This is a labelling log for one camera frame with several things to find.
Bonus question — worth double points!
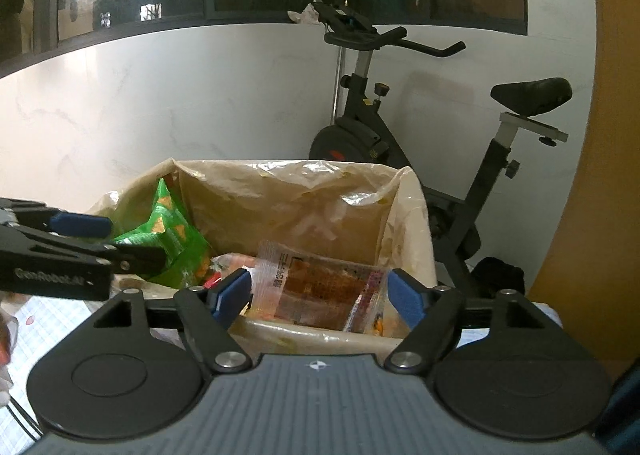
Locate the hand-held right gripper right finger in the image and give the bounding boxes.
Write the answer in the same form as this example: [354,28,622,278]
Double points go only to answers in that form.
[385,267,543,376]

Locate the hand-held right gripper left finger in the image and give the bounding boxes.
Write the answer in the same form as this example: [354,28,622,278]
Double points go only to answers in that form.
[92,267,253,375]

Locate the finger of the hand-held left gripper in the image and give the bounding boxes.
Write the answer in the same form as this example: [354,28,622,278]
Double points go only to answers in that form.
[0,198,114,239]
[0,225,167,279]

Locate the green snack packet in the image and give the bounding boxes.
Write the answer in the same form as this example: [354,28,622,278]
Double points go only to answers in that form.
[111,178,213,288]

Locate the clear brown snack packet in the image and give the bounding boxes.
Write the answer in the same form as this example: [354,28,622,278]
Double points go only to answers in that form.
[248,240,388,336]

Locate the cardboard box with plastic liner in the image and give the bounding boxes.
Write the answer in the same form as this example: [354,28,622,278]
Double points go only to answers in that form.
[89,158,440,361]

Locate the checkered tablecloth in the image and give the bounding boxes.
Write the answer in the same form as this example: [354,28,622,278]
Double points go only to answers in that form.
[0,285,561,455]

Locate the black bag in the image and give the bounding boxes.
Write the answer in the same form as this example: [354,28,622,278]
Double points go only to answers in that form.
[470,257,526,303]

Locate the black exercise bike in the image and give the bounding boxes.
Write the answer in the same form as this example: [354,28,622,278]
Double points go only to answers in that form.
[307,0,573,296]

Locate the thin metal pole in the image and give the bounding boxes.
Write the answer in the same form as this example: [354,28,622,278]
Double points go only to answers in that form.
[331,0,351,123]

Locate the wooden door panel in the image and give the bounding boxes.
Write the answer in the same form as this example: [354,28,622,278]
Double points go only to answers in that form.
[527,0,640,376]

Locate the blue curtain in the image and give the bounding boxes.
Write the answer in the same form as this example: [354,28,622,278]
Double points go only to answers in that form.
[595,365,640,455]

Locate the crumpled white cloth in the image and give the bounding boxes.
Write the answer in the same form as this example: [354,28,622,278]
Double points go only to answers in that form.
[287,4,321,26]

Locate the black cable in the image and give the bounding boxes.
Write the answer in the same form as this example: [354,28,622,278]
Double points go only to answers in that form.
[7,397,43,438]

